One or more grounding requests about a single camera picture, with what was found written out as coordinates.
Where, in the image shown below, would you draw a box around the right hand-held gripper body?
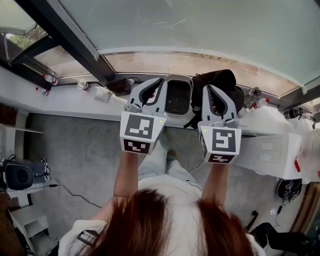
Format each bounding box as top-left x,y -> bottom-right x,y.
197,117 -> 243,165

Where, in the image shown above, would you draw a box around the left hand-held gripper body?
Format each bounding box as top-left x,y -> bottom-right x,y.
119,102 -> 168,156

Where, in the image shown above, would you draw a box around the white air fryer basket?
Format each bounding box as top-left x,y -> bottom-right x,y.
163,73 -> 195,116

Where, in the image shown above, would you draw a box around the person's right forearm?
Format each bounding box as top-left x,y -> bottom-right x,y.
199,161 -> 230,201

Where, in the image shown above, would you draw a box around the person's left forearm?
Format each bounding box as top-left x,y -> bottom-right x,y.
113,150 -> 141,199

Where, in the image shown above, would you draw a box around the black pouch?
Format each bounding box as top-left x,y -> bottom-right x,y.
106,78 -> 133,96

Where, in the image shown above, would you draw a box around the clear glass jar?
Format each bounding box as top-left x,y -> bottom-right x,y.
246,86 -> 263,104

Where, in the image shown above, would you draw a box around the black backpack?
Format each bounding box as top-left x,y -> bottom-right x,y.
183,69 -> 246,130

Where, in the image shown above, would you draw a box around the white bottle with red cap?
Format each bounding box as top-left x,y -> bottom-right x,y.
251,97 -> 271,110

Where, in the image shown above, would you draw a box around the white flat packet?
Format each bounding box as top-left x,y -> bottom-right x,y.
94,86 -> 114,103

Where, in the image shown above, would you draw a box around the person's light trousers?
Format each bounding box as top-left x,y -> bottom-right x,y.
138,133 -> 192,181

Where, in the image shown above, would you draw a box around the white storage box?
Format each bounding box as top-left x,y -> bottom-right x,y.
234,131 -> 305,180

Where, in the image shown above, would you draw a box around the white window ledge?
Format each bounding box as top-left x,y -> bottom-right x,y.
0,67 -> 288,137

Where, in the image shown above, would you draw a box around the black round flask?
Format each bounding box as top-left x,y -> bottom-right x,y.
283,107 -> 305,120

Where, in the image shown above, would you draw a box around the person's white shirt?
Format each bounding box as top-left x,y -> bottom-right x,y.
58,174 -> 261,256

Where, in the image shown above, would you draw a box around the frosted window film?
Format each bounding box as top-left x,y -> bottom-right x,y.
58,0 -> 320,87

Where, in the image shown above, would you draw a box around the red-capped clear bottle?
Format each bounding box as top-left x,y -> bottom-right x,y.
41,73 -> 59,86
35,86 -> 50,97

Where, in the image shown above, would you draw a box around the black bag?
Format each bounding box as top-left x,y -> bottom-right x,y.
249,221 -> 320,256

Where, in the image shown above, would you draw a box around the white desk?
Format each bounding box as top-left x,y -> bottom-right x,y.
0,109 -> 45,161

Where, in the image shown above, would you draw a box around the white low shelf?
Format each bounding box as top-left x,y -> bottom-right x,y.
8,206 -> 50,253

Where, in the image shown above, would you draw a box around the white cable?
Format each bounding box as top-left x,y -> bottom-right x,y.
187,163 -> 212,176

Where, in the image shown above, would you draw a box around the coil of black cables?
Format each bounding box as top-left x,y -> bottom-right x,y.
276,178 -> 303,204

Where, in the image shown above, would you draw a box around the black floor cable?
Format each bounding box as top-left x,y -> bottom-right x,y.
48,183 -> 103,209

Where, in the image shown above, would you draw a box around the black window frame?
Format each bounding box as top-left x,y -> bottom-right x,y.
0,0 -> 320,113

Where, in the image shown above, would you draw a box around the grey shoulder strap buckle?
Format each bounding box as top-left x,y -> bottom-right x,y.
77,229 -> 99,247

